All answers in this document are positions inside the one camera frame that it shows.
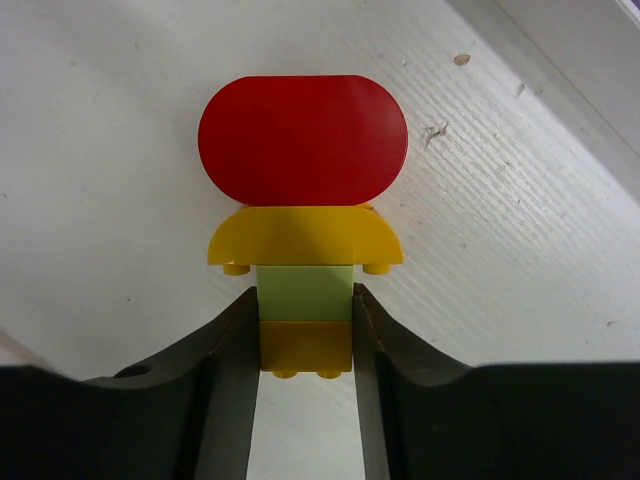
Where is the red oval brick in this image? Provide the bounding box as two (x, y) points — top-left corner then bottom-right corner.
(198, 75), (408, 206)

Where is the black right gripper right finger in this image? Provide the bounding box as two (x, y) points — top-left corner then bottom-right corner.
(353, 285), (639, 479)

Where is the white divided plastic tray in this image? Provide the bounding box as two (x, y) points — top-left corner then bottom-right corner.
(450, 1), (639, 196)

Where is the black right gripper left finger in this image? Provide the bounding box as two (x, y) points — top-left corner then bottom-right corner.
(1, 289), (260, 479)

